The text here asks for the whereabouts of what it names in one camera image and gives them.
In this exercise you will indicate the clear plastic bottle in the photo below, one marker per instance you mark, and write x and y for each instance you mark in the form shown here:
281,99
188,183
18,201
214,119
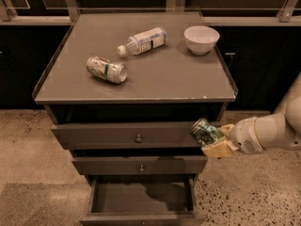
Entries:
143,42

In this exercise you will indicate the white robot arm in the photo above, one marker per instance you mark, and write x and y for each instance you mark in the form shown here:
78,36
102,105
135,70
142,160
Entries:
282,129

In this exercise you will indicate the white and green can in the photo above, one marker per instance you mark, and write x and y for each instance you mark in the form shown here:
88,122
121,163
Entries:
114,72

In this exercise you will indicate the green soda can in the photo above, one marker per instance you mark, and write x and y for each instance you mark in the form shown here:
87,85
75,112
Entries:
205,133

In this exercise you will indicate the grey top drawer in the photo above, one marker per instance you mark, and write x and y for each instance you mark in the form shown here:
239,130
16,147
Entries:
124,135

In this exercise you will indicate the grey drawer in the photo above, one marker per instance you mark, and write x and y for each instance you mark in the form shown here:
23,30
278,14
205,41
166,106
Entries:
124,135
142,165
150,200

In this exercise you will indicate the grey middle drawer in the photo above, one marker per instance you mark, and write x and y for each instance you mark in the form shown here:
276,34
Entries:
142,165

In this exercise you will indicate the grey bottom drawer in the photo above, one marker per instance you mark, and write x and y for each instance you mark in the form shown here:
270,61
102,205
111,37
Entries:
150,200

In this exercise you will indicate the white ceramic bowl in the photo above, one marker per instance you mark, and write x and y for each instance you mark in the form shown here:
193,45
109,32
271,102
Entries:
200,39

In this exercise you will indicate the grey drawer cabinet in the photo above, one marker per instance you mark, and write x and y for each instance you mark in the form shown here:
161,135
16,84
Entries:
166,84

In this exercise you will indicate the metal window railing frame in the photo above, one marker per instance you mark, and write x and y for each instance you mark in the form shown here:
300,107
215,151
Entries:
212,12

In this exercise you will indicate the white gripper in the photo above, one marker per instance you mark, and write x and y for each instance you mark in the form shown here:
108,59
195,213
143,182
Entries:
245,135

